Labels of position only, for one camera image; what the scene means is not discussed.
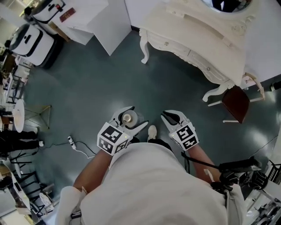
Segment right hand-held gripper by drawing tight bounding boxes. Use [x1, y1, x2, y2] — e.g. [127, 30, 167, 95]
[160, 109, 200, 152]

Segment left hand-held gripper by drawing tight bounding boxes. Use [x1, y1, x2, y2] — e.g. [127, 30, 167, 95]
[97, 106, 150, 157]

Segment small grey bottle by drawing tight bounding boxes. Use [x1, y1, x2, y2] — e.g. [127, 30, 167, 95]
[122, 111, 146, 129]

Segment person's left forearm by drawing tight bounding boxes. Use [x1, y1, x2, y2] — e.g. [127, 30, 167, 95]
[73, 150, 115, 192]

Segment person's right forearm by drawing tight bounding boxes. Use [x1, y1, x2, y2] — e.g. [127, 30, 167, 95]
[186, 143, 221, 183]

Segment person's white shoe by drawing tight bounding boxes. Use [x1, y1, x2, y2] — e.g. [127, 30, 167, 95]
[147, 125, 158, 142]

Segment person's black trousers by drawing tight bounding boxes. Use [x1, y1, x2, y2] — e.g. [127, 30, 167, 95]
[131, 136, 174, 152]

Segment white power strip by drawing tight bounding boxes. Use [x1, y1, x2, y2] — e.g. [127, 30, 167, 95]
[67, 136, 78, 151]

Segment white chair with brown seat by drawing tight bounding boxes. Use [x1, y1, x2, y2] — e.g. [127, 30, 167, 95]
[207, 72, 267, 124]

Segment person's white shirt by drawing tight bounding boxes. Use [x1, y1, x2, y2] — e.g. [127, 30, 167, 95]
[54, 142, 247, 225]

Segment white ornate table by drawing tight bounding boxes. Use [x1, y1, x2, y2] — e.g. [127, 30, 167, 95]
[139, 0, 258, 103]

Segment white cabinet block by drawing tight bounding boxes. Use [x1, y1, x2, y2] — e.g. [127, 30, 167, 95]
[65, 0, 132, 56]

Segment round white side table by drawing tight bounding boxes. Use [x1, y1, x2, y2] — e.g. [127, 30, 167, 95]
[11, 98, 52, 133]

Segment black metal chair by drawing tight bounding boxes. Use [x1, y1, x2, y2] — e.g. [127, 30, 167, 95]
[8, 160, 55, 217]

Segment dark red book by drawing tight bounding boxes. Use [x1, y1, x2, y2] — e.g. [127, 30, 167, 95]
[59, 7, 76, 23]

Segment large white wheeled robot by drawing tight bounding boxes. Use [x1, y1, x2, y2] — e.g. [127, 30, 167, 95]
[9, 23, 65, 69]

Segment small white wheeled robot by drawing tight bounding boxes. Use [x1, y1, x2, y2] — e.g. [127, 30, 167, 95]
[23, 0, 67, 36]

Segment black power cable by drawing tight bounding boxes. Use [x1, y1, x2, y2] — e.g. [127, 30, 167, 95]
[32, 141, 97, 159]

